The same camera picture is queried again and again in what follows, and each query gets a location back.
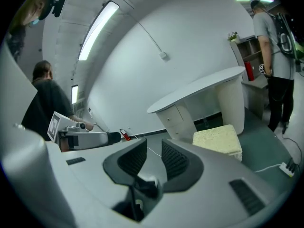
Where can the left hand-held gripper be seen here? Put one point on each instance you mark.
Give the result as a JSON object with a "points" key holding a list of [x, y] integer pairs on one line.
{"points": [[58, 125]]}

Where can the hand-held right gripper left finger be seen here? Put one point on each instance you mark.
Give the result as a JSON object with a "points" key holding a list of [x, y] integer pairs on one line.
{"points": [[95, 174]]}

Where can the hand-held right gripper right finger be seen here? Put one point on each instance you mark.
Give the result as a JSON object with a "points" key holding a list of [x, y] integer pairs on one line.
{"points": [[209, 174]]}

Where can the cream upholstered stool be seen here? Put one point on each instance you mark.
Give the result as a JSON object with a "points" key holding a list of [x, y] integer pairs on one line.
{"points": [[216, 139]]}

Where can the white vanity desk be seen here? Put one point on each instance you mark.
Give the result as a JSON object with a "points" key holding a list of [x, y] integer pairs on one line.
{"points": [[197, 89]]}

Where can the red fire extinguisher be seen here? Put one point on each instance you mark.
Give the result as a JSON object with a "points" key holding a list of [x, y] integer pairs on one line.
{"points": [[124, 134]]}

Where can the white power strip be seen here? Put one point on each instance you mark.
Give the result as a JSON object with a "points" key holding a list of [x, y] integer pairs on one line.
{"points": [[287, 169]]}

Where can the red cylinder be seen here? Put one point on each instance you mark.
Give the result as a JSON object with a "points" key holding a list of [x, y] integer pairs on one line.
{"points": [[248, 70]]}

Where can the grey shelf unit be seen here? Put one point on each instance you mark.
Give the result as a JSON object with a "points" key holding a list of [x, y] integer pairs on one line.
{"points": [[251, 46]]}

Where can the small potted plant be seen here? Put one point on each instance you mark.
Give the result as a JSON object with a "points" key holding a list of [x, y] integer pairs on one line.
{"points": [[233, 37]]}

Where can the person's head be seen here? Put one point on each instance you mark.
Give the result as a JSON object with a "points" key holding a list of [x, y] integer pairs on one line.
{"points": [[33, 6]]}

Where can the white wall junction box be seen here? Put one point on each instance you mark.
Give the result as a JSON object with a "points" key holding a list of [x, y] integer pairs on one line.
{"points": [[163, 55]]}

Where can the white wall conduit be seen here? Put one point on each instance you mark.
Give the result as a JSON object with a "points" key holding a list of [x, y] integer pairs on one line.
{"points": [[149, 34]]}

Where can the black head-mounted camera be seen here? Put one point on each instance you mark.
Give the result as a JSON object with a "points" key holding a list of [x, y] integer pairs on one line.
{"points": [[58, 1]]}

